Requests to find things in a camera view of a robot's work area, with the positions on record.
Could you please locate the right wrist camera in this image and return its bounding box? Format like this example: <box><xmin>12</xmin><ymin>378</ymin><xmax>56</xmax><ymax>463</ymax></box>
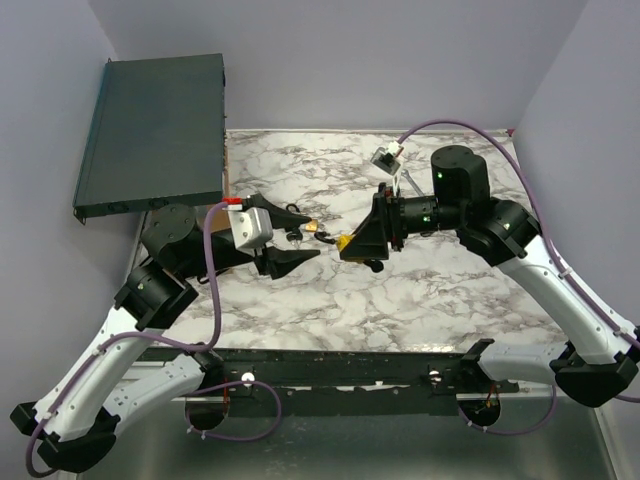
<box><xmin>371</xmin><ymin>148</ymin><xmax>402</xmax><ymax>176</ymax></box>

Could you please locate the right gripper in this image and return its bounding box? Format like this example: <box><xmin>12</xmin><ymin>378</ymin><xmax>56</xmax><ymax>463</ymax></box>
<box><xmin>340</xmin><ymin>183</ymin><xmax>464</xmax><ymax>259</ymax></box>

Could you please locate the wooden board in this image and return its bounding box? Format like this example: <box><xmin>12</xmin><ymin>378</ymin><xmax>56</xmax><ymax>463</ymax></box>
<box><xmin>211</xmin><ymin>168</ymin><xmax>232</xmax><ymax>275</ymax></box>

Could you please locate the brass padlock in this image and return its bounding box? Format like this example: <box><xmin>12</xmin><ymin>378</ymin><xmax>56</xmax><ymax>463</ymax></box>
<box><xmin>304</xmin><ymin>219</ymin><xmax>322</xmax><ymax>234</ymax></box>

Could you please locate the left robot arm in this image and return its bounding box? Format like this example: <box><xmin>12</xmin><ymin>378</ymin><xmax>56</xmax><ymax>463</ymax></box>
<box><xmin>10</xmin><ymin>194</ymin><xmax>314</xmax><ymax>478</ymax></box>

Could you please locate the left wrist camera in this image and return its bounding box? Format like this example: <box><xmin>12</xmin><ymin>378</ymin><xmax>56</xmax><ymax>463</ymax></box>
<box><xmin>228</xmin><ymin>207</ymin><xmax>273</xmax><ymax>254</ymax></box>

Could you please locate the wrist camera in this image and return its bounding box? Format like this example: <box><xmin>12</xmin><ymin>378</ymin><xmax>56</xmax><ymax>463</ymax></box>
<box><xmin>228</xmin><ymin>207</ymin><xmax>273</xmax><ymax>254</ymax></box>
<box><xmin>371</xmin><ymin>148</ymin><xmax>402</xmax><ymax>176</ymax></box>

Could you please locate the yellow padlock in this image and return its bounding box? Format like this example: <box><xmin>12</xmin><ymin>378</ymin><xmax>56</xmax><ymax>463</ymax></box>
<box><xmin>314</xmin><ymin>231</ymin><xmax>358</xmax><ymax>262</ymax></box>

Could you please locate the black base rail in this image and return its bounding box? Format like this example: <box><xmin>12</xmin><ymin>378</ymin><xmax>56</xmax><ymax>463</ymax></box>
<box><xmin>185</xmin><ymin>348</ymin><xmax>519</xmax><ymax>418</ymax></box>

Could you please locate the large grey wrench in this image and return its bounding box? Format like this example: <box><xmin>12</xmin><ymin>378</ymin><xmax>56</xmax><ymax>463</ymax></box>
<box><xmin>401</xmin><ymin>170</ymin><xmax>424</xmax><ymax>196</ymax></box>

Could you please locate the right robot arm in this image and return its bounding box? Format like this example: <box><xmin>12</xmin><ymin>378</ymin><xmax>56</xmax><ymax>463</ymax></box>
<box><xmin>337</xmin><ymin>145</ymin><xmax>639</xmax><ymax>407</ymax></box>

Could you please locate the dark green metal box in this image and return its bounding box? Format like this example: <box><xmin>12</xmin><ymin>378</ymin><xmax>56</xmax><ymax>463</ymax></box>
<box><xmin>73</xmin><ymin>53</ymin><xmax>226</xmax><ymax>222</ymax></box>

